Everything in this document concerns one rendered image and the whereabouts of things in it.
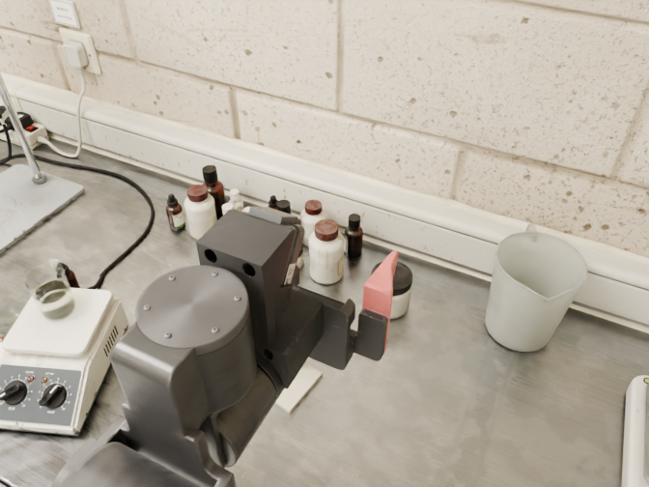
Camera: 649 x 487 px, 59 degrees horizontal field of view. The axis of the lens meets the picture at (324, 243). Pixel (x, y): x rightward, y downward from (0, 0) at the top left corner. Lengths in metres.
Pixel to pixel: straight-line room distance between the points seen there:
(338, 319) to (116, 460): 0.16
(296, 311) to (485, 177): 0.64
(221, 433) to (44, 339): 0.58
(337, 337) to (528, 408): 0.53
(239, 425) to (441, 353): 0.60
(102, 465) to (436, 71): 0.73
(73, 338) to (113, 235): 0.33
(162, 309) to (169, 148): 0.95
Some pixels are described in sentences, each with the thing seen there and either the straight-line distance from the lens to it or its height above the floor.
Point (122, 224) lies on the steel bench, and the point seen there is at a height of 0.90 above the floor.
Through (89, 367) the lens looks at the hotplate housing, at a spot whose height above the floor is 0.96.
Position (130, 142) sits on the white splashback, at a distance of 1.31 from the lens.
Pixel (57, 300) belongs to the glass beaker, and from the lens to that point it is 0.88.
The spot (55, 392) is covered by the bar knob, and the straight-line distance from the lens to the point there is 0.86.
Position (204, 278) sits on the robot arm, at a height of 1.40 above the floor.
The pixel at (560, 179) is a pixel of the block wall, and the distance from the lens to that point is 0.95.
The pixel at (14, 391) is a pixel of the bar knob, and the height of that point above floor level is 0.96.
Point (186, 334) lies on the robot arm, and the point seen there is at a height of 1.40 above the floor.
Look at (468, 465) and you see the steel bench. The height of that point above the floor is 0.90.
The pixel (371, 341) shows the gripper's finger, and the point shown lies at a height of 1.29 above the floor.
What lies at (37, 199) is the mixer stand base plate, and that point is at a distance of 1.30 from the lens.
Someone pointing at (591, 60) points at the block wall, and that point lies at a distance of 0.86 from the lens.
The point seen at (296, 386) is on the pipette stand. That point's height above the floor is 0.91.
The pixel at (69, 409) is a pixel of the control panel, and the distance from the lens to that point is 0.87.
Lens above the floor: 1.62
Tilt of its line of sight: 42 degrees down
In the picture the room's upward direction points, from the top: straight up
